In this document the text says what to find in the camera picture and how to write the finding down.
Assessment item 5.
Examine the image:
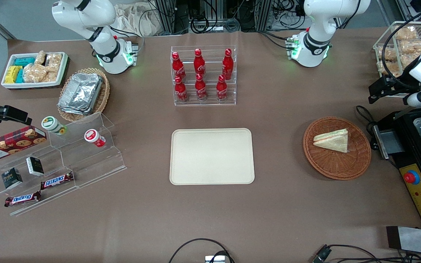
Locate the triangular sandwich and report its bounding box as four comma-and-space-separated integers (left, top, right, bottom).
313, 128, 349, 153

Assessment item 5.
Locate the red lid yogurt cup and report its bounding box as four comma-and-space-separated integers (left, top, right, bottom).
84, 129, 106, 148

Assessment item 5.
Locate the beige cloth bag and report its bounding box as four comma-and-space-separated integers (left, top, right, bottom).
115, 4, 160, 37

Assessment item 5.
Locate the grey flat panel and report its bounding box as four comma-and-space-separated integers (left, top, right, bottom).
386, 226, 421, 256

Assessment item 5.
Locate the clear acrylic step display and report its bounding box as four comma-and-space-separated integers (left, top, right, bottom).
0, 111, 127, 217

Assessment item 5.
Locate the round brown wicker basket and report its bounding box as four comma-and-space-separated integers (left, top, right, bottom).
303, 116, 372, 180

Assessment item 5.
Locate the small white and black box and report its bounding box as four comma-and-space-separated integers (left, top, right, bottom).
26, 156, 45, 176

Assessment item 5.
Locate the black machine with yellow panel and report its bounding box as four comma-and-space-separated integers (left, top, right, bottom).
373, 108, 421, 230

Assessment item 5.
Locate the green lid yogurt cup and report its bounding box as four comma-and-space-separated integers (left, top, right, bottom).
42, 116, 67, 136

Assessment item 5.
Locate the black looped cable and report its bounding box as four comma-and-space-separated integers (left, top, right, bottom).
168, 239, 235, 263

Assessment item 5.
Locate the red cola bottle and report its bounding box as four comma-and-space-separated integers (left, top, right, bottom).
195, 73, 208, 101
172, 52, 186, 80
194, 49, 206, 75
216, 75, 228, 101
222, 49, 234, 80
174, 76, 189, 102

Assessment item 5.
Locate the black cable connector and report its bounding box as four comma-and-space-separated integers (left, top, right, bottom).
313, 247, 331, 263

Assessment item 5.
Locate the red tartan cookie box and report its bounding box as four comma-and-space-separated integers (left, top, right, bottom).
0, 126, 47, 163

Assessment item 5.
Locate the red emergency stop button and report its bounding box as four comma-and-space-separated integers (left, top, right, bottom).
404, 170, 420, 185

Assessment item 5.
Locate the white wire basket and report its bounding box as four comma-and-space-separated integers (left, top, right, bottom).
373, 21, 421, 97

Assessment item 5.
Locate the black arm base cable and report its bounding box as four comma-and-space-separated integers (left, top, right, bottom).
110, 26, 145, 55
258, 31, 293, 50

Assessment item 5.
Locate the beige plastic tray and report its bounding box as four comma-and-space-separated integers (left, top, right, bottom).
170, 128, 255, 186

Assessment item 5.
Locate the oval light wicker basket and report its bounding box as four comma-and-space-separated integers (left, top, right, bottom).
57, 68, 110, 123

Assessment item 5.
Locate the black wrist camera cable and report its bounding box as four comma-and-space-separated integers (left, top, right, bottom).
380, 7, 421, 92

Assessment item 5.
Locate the clear bag of fried snacks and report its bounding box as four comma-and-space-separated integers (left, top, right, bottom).
401, 54, 421, 68
378, 47, 397, 61
401, 40, 421, 54
395, 26, 418, 40
378, 60, 401, 77

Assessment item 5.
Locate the aluminium frame post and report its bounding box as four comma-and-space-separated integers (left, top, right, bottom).
156, 0, 176, 34
258, 0, 273, 31

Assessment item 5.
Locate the stack of foil trays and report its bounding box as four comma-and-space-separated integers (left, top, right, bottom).
58, 73, 103, 114

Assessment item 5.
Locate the black coiled cable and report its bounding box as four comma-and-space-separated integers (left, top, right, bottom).
190, 16, 210, 33

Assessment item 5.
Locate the thin black cable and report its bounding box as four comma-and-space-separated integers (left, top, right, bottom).
327, 244, 421, 263

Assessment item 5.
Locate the brown snickers bar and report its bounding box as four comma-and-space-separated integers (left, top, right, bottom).
4, 191, 42, 207
41, 172, 75, 190

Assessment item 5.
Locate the black machine power cable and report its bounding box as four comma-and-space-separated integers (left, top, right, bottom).
355, 105, 379, 150

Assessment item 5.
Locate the white rectangular bin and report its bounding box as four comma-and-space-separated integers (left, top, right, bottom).
1, 52, 69, 90

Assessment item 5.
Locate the yellow snack pack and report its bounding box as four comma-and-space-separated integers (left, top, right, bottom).
5, 66, 23, 84

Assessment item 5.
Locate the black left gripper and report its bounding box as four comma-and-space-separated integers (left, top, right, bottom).
368, 75, 421, 104

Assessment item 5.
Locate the clear acrylic bottle rack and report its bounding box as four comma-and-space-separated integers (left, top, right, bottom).
170, 45, 237, 106

